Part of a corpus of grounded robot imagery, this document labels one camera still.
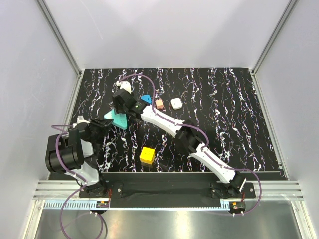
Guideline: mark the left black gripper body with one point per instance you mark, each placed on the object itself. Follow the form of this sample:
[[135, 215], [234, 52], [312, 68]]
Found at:
[[97, 131]]

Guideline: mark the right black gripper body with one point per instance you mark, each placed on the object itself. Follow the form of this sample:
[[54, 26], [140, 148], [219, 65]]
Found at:
[[118, 108]]

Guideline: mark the teal socket block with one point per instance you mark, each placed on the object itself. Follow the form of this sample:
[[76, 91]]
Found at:
[[119, 119]]

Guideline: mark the blue plug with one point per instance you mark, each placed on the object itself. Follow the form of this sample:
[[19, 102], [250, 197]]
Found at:
[[146, 98]]

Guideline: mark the pink plug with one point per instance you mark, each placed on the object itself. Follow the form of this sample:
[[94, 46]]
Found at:
[[159, 104]]

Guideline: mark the yellow cube socket adapter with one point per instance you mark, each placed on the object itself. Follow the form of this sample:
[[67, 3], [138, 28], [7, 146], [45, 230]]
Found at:
[[147, 155]]

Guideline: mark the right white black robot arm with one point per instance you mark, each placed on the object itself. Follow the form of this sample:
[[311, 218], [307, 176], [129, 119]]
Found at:
[[189, 140]]

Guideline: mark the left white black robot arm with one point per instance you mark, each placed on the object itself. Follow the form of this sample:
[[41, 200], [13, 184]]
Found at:
[[66, 153]]

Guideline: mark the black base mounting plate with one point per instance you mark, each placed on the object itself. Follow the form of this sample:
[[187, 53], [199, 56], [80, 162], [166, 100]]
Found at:
[[167, 190]]

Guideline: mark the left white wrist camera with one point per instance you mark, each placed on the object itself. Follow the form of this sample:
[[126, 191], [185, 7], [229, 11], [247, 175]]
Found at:
[[81, 123]]

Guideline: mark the aluminium rail front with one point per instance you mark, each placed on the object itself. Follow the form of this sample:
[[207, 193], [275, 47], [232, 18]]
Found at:
[[64, 194]]

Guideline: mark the left aluminium frame post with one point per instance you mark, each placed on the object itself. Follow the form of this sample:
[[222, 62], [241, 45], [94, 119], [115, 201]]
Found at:
[[58, 35]]

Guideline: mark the aluminium frame post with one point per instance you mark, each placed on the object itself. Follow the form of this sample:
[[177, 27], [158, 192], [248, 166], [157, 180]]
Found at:
[[275, 33], [58, 35]]

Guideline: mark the right aluminium frame post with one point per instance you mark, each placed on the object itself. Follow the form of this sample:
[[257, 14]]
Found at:
[[275, 33]]

